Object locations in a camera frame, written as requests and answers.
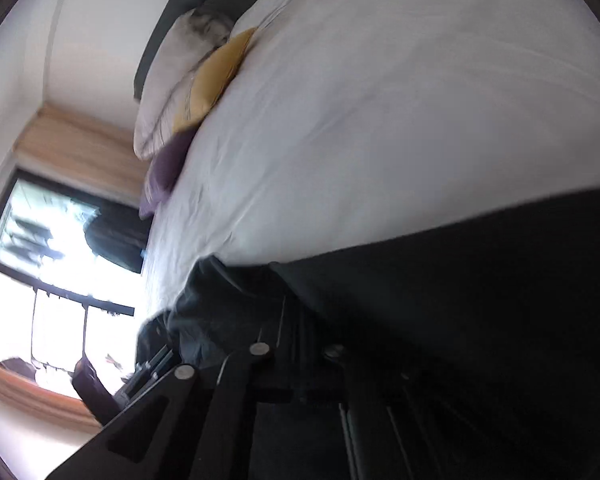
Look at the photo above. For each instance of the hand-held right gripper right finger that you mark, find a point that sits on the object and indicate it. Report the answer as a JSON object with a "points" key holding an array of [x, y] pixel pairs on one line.
{"points": [[336, 360]]}

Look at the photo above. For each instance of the wooden window sill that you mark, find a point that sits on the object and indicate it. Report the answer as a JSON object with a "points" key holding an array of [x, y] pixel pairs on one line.
{"points": [[35, 400]]}

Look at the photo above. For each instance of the dark hanging cloth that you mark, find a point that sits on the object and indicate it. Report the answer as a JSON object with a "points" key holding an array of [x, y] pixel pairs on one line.
{"points": [[120, 240]]}

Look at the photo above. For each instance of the white bed duvet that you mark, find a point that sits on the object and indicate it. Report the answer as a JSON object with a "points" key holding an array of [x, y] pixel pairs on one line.
{"points": [[380, 135]]}

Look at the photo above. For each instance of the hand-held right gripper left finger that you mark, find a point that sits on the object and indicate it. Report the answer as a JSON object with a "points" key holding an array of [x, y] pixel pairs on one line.
{"points": [[230, 410]]}

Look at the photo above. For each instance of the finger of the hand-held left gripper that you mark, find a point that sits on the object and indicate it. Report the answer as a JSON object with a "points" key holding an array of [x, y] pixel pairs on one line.
{"points": [[152, 367]]}

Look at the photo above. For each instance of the window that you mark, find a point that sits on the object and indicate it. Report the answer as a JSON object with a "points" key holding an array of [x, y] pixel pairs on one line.
{"points": [[45, 310]]}

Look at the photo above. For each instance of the yellow cushion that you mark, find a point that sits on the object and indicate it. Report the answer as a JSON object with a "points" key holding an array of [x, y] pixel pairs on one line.
{"points": [[210, 80]]}

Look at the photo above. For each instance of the white pillow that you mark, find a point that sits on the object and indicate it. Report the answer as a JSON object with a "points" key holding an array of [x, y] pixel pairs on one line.
{"points": [[275, 5], [165, 90]]}

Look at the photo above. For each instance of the wooden wall panel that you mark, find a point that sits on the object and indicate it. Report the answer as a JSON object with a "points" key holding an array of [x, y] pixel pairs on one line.
{"points": [[90, 150]]}

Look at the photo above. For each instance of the dark headboard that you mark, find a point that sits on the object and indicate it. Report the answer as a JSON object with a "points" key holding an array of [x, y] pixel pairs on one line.
{"points": [[180, 5]]}

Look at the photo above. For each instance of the dark purple chair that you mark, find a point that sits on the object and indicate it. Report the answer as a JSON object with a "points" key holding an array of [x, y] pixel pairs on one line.
{"points": [[97, 390]]}

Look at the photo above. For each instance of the purple cushion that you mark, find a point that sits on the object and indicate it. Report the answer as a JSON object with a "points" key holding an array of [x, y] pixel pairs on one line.
{"points": [[165, 170]]}

